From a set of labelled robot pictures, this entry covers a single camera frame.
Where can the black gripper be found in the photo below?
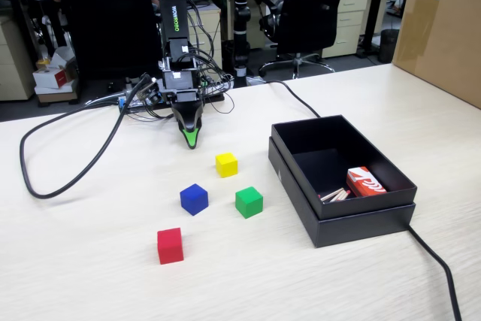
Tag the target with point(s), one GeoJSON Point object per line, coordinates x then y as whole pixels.
{"type": "Point", "coordinates": [180, 84]}

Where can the green cube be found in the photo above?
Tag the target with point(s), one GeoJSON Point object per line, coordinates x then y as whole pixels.
{"type": "Point", "coordinates": [248, 202]}

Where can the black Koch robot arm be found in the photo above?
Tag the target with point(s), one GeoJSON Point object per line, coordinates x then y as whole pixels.
{"type": "Point", "coordinates": [174, 16]}

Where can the yellow cube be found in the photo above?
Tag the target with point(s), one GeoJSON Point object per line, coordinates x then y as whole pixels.
{"type": "Point", "coordinates": [226, 165]}

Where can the blue cube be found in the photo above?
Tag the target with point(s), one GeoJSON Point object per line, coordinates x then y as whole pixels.
{"type": "Point", "coordinates": [193, 200]}

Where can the red cube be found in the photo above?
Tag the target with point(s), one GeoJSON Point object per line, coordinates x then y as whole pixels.
{"type": "Point", "coordinates": [170, 246]}

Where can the small blue circuit board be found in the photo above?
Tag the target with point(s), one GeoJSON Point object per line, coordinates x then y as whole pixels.
{"type": "Point", "coordinates": [122, 102]}

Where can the beige drawer cabinet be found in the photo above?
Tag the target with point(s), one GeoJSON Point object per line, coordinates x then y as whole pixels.
{"type": "Point", "coordinates": [347, 24]}
{"type": "Point", "coordinates": [13, 61]}
{"type": "Point", "coordinates": [206, 31]}

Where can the black segmented pole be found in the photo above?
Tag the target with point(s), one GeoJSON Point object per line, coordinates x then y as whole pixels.
{"type": "Point", "coordinates": [240, 16]}

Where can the black mesh office chair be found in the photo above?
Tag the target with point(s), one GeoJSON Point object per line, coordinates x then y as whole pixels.
{"type": "Point", "coordinates": [312, 5]}
{"type": "Point", "coordinates": [109, 20]}

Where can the white red carton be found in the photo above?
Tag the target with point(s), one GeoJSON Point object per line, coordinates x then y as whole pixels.
{"type": "Point", "coordinates": [52, 73]}

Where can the wooden match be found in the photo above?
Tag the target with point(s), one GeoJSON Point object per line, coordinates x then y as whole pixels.
{"type": "Point", "coordinates": [342, 195]}
{"type": "Point", "coordinates": [336, 195]}
{"type": "Point", "coordinates": [330, 194]}

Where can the black cardboard box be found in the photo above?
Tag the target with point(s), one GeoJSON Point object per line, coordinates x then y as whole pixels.
{"type": "Point", "coordinates": [368, 144]}

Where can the orange white matchbox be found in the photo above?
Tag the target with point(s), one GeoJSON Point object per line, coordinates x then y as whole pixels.
{"type": "Point", "coordinates": [366, 182]}

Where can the black trash bin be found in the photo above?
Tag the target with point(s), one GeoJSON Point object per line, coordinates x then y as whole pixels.
{"type": "Point", "coordinates": [389, 46]}

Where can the black desk leg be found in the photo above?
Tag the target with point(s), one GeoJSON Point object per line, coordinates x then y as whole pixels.
{"type": "Point", "coordinates": [377, 5]}

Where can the large brown cardboard box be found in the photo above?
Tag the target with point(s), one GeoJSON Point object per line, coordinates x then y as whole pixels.
{"type": "Point", "coordinates": [439, 43]}

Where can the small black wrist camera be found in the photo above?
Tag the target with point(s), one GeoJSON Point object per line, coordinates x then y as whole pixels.
{"type": "Point", "coordinates": [150, 91]}

